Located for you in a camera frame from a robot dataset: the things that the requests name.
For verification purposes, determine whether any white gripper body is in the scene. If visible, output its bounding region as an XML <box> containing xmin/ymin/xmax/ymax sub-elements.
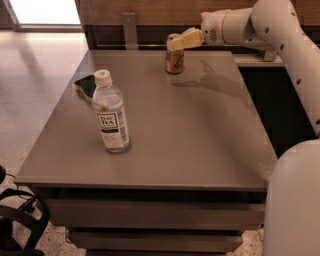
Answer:
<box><xmin>201</xmin><ymin>9</ymin><xmax>230</xmax><ymax>46</ymax></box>

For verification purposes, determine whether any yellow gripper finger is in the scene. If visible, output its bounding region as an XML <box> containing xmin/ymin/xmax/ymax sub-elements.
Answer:
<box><xmin>181</xmin><ymin>27</ymin><xmax>201</xmax><ymax>35</ymax></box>
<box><xmin>171</xmin><ymin>31</ymin><xmax>204</xmax><ymax>50</ymax></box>

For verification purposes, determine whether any orange soda can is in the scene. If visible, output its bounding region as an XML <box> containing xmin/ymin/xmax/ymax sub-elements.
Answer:
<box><xmin>165</xmin><ymin>33</ymin><xmax>184</xmax><ymax>74</ymax></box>

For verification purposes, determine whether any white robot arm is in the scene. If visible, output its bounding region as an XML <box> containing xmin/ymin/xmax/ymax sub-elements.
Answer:
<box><xmin>167</xmin><ymin>0</ymin><xmax>320</xmax><ymax>256</ymax></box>

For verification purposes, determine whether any clear tea bottle white cap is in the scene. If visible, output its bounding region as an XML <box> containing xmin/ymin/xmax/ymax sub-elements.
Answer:
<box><xmin>92</xmin><ymin>70</ymin><xmax>130</xmax><ymax>153</ymax></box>

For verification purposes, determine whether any green yellow sponge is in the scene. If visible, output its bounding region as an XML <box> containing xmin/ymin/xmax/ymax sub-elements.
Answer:
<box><xmin>73</xmin><ymin>75</ymin><xmax>96</xmax><ymax>103</ymax></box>

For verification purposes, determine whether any black chair base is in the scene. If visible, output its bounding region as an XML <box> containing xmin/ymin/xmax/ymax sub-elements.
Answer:
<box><xmin>0</xmin><ymin>164</ymin><xmax>51</xmax><ymax>256</ymax></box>

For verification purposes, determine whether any grey wall shelf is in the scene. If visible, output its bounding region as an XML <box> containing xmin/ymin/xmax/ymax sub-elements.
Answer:
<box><xmin>233</xmin><ymin>54</ymin><xmax>284</xmax><ymax>67</ymax></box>

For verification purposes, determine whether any left metal wall bracket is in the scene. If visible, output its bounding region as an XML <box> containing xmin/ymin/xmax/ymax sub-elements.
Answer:
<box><xmin>122</xmin><ymin>12</ymin><xmax>138</xmax><ymax>50</ymax></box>

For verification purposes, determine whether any metal wall bracket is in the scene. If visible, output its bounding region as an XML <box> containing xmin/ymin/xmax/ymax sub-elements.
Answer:
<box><xmin>122</xmin><ymin>12</ymin><xmax>138</xmax><ymax>50</ymax></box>
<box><xmin>259</xmin><ymin>51</ymin><xmax>277</xmax><ymax>62</ymax></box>

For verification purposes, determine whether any right metal wall bracket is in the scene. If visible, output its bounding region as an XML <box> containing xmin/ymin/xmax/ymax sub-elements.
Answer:
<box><xmin>259</xmin><ymin>51</ymin><xmax>277</xmax><ymax>62</ymax></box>

